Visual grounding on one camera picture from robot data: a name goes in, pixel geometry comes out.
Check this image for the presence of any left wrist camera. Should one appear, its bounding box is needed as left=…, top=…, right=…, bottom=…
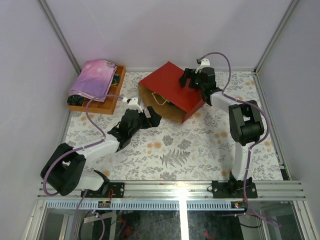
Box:
left=122, top=97, right=143, bottom=113

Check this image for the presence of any folded purple cloth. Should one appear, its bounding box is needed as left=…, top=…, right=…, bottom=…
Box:
left=68, top=59, right=118, bottom=102

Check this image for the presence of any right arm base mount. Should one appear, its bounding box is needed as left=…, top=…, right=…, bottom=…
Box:
left=211, top=177, right=258, bottom=199

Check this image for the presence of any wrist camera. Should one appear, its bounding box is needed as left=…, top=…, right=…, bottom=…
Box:
left=195, top=58, right=211, bottom=74
left=122, top=97, right=143, bottom=113

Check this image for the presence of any wooden organizer tray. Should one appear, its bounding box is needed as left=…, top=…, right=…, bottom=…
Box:
left=67, top=65, right=126, bottom=115

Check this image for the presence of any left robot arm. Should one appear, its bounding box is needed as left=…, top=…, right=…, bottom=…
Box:
left=40, top=106, right=162, bottom=198

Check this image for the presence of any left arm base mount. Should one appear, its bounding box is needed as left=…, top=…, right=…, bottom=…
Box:
left=85, top=182, right=125, bottom=199

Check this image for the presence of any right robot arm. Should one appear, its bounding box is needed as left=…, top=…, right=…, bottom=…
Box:
left=179, top=66, right=265, bottom=198

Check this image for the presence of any red paper bag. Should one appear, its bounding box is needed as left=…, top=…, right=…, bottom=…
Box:
left=138, top=61, right=205, bottom=124

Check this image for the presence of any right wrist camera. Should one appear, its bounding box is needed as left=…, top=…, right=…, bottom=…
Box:
left=195, top=58, right=211, bottom=74

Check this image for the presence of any aluminium frame rail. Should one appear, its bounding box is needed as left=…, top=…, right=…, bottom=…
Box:
left=38, top=180, right=306, bottom=211

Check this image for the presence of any green Fox's candy bag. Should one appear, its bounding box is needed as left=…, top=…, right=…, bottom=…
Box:
left=159, top=99, right=175, bottom=107

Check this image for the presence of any dark patterned cloth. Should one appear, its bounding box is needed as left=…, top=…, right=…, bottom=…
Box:
left=67, top=95, right=86, bottom=106

